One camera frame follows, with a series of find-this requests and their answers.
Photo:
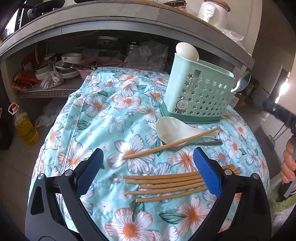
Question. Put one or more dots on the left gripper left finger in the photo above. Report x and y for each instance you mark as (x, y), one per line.
(86, 171)

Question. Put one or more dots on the black frying pan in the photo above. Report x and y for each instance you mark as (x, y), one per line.
(43, 8)

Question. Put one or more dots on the green star-hole utensil holder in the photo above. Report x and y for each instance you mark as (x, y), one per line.
(197, 92)

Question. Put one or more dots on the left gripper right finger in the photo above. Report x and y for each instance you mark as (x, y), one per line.
(210, 171)

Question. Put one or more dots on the white ceramic bowl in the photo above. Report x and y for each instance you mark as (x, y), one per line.
(73, 58)

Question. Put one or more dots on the floral blue tablecloth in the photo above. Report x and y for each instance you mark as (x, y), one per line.
(116, 110)

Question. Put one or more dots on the red snack package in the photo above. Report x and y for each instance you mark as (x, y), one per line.
(24, 80)

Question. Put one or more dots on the metal spoon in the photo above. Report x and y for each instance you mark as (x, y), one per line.
(242, 82)

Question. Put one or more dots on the yellow cooking oil bottle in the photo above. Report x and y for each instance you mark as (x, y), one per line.
(24, 127)

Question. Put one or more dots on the clear plastic bag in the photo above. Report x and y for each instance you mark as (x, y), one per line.
(149, 55)

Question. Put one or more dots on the grey concrete counter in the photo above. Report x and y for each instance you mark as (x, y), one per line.
(136, 16)

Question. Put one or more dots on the wooden chopstick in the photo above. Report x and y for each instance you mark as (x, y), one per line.
(172, 196)
(194, 181)
(159, 177)
(169, 145)
(168, 190)
(151, 181)

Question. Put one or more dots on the small white ceramic spoon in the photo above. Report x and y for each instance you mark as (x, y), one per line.
(187, 51)

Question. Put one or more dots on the bagged food on shelf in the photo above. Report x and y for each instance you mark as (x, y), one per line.
(52, 79)

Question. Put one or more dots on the right hand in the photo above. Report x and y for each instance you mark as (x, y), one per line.
(287, 172)

